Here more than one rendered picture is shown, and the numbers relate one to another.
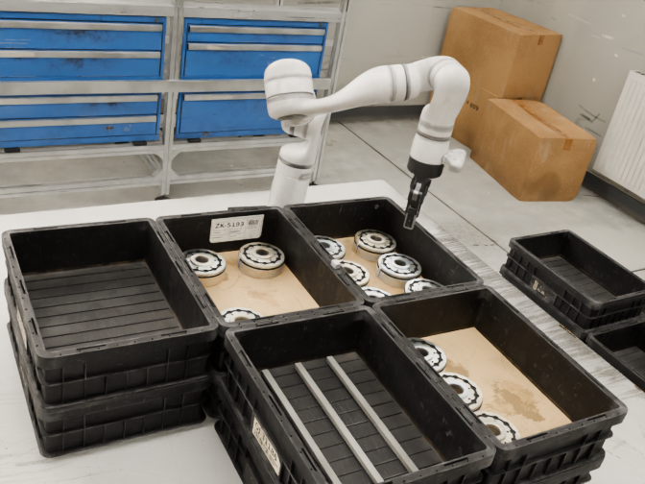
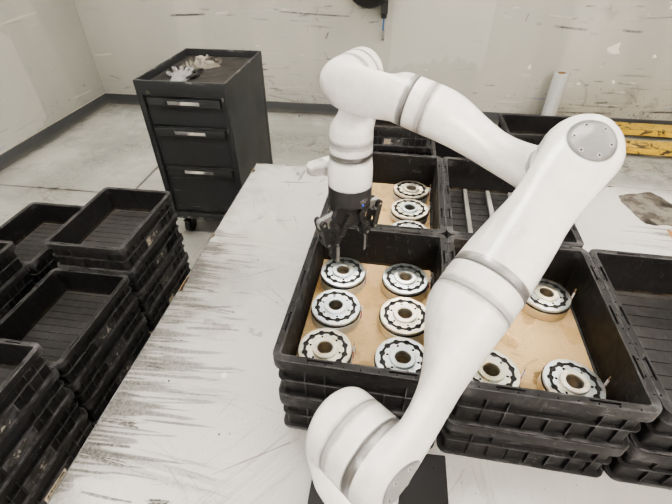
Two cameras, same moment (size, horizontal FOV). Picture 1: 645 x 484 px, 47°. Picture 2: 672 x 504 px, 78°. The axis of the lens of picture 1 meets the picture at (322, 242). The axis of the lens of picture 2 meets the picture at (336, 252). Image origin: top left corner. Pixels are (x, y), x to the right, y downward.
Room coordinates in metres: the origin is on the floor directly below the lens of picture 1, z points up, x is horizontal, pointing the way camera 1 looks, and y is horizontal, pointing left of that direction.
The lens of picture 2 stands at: (1.92, 0.23, 1.50)
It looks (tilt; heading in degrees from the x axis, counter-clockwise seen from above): 39 degrees down; 223
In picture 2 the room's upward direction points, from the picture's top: straight up
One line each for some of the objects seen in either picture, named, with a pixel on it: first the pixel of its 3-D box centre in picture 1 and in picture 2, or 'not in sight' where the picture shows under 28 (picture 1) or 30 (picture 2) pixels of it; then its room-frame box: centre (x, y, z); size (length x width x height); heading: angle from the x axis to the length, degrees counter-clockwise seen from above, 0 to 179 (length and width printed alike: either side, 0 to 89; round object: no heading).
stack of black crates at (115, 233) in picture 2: not in sight; (130, 259); (1.53, -1.32, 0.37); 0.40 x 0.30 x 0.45; 35
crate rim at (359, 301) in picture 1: (254, 262); (531, 309); (1.28, 0.13, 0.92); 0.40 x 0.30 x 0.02; 34
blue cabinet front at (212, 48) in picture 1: (253, 80); not in sight; (3.36, 0.46, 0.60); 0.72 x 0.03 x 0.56; 125
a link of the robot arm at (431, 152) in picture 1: (440, 145); (343, 161); (1.45, -0.20, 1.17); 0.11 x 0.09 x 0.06; 78
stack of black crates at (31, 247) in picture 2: not in sight; (49, 261); (1.76, -1.64, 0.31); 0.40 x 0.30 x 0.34; 35
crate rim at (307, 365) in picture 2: (378, 247); (372, 290); (1.44, -0.12, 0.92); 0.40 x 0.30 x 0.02; 34
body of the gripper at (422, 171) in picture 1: (422, 174); (349, 202); (1.45, -0.18, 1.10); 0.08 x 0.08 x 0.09
